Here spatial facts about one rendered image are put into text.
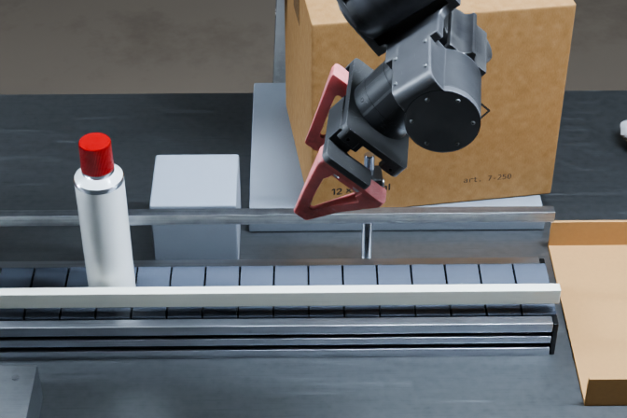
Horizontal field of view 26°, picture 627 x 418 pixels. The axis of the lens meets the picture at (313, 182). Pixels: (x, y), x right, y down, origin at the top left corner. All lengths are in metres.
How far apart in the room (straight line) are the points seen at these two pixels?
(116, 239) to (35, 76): 2.11
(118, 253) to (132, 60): 2.12
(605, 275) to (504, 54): 0.29
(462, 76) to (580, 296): 0.61
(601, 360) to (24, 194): 0.74
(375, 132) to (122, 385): 0.50
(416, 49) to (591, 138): 0.84
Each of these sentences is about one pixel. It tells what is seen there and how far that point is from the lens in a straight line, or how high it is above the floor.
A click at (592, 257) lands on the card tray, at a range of 1.65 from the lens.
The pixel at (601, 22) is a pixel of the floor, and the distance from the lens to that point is 3.75.
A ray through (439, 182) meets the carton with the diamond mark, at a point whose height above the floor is 0.89.
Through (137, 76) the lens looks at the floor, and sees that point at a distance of 3.48.
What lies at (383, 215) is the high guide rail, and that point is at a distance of 1.48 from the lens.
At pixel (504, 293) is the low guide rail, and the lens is 1.46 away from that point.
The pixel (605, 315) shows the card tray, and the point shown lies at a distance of 1.57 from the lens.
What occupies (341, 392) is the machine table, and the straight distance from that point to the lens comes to 1.46.
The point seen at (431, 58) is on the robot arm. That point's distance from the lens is 1.01.
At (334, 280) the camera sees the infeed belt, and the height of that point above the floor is 0.88.
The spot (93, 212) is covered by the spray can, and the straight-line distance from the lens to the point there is 1.41.
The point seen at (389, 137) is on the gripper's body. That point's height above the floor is 1.24.
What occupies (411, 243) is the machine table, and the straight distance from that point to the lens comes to 1.64.
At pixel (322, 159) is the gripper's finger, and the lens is 1.08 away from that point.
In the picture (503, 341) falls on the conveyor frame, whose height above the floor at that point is 0.85.
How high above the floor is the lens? 1.89
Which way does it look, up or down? 38 degrees down
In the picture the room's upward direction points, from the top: straight up
